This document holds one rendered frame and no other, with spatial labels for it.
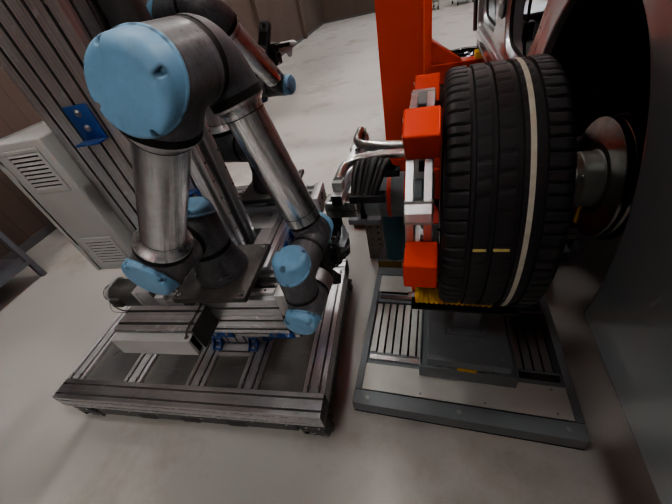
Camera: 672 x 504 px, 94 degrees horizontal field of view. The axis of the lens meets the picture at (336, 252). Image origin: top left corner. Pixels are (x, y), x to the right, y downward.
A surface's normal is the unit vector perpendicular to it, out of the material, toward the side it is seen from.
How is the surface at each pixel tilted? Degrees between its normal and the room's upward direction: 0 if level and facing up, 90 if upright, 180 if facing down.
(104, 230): 90
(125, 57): 84
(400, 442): 0
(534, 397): 0
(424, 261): 0
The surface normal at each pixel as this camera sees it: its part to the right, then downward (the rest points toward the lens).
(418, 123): -0.29, -0.23
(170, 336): -0.19, -0.74
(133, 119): -0.17, 0.55
